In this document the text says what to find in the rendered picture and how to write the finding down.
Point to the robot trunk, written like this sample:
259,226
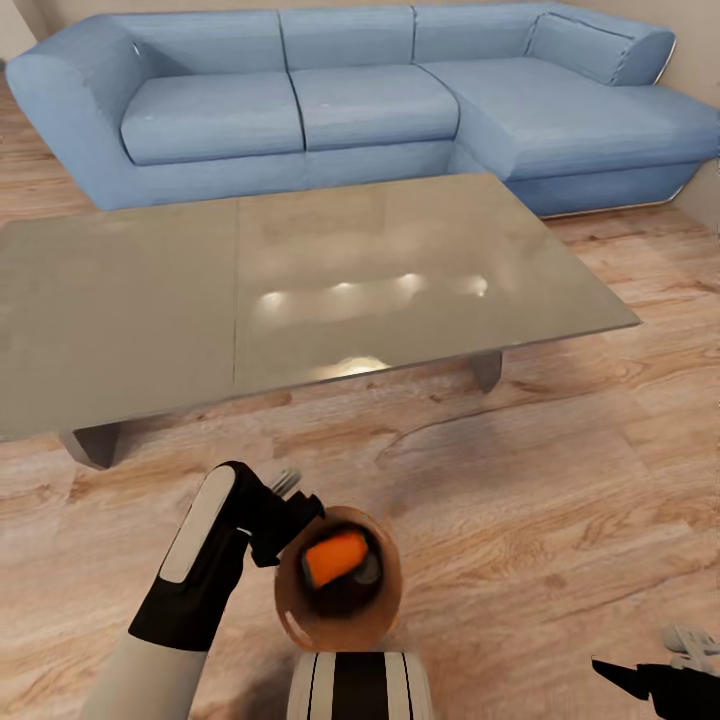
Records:
360,686

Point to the coffee table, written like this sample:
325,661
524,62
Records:
113,315

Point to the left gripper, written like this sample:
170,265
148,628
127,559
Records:
297,513

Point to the trash can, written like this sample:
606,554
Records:
331,618

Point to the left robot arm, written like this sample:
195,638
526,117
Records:
155,671

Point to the sofa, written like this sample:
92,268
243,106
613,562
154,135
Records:
559,102

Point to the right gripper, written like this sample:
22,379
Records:
678,694

